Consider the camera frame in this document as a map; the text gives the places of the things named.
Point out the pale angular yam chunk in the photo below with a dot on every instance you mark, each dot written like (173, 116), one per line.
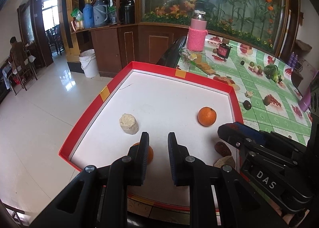
(225, 162)

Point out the blue thermos jug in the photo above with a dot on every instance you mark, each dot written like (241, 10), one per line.
(88, 16)

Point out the purple water bottle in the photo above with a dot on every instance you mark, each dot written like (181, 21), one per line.
(305, 101)

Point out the red and white shallow box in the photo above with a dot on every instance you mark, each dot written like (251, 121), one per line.
(162, 103)

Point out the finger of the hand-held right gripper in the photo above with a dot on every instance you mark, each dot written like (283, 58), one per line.
(231, 134)
(249, 130)

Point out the clear plastic wrapper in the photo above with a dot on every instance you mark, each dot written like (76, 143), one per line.
(187, 56)

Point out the brown wooden pillar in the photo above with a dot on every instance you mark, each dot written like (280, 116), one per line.
(68, 18)

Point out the dark brown box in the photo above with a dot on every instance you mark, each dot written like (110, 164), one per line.
(296, 78)

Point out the purple spray can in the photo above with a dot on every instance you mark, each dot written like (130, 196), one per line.
(291, 59)
(296, 60)

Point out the brown wooden cabinet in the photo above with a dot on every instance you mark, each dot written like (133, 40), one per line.
(134, 48)

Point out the white plastic bucket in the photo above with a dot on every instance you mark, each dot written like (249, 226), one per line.
(89, 63)

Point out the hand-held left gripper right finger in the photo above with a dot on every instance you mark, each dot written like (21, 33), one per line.
(174, 165)

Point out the pale cylindrical yam piece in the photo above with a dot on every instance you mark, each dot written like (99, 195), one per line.
(128, 123)

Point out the small brown fruit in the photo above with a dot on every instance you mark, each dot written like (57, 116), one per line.
(215, 50)

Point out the green and white bag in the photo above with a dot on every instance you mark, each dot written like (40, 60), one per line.
(76, 14)

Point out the flower-painted glass partition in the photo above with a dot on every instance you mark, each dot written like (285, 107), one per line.
(236, 6)

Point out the red date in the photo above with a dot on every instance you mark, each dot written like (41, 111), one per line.
(223, 148)
(247, 105)

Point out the green bok choy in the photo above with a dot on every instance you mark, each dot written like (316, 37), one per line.
(273, 73)

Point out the wooden chair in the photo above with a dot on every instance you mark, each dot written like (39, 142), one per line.
(25, 73)

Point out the small pale yam chunk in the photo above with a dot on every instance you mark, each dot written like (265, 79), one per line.
(249, 94)

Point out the orange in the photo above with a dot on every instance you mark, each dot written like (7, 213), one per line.
(206, 116)
(150, 154)

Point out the brown wall shelf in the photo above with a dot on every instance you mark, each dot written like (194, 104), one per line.
(302, 45)

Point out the row of tan crackers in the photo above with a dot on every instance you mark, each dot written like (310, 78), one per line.
(205, 65)

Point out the pink knitted-sleeve bottle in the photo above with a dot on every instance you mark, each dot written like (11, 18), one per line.
(197, 33)

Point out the black thermos jug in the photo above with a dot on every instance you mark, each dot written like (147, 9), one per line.
(127, 12)

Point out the grey thermos jug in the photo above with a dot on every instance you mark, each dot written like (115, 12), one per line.
(101, 13)

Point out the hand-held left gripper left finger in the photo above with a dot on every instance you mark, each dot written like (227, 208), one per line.
(144, 163)

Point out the dark perfume bottle red label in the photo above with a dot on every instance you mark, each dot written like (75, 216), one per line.
(223, 50)

